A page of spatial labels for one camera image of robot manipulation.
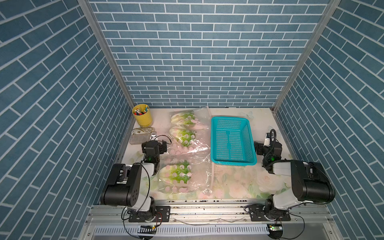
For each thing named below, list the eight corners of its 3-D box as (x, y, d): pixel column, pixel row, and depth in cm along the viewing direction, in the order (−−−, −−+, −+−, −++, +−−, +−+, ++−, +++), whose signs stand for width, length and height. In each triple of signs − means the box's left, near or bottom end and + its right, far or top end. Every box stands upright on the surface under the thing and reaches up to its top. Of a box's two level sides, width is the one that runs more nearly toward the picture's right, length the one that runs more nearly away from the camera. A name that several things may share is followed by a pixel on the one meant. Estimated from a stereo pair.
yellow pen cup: (136, 129, 110) (129, 115, 99) (140, 117, 118) (134, 103, 106) (151, 129, 110) (146, 115, 99) (154, 117, 118) (149, 103, 106)
